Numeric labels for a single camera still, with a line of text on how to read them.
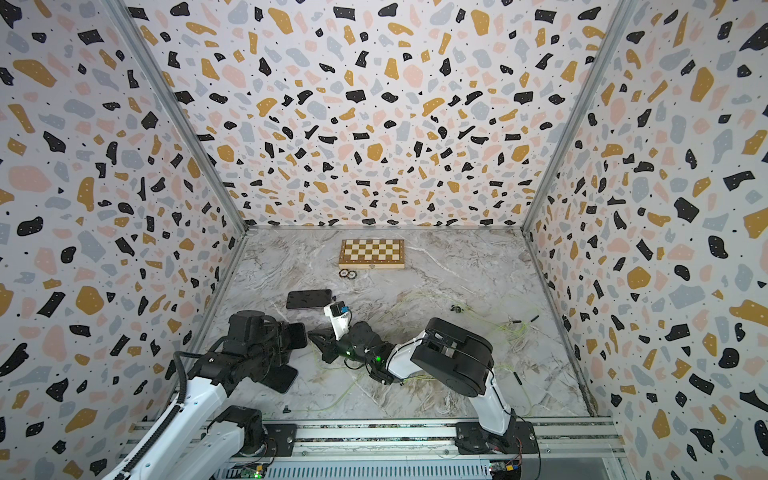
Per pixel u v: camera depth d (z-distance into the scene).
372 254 1.10
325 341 0.76
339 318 0.75
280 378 0.85
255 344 0.63
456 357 0.52
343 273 1.07
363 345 0.67
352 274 1.07
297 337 0.83
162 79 0.80
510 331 0.94
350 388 0.83
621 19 0.72
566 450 0.75
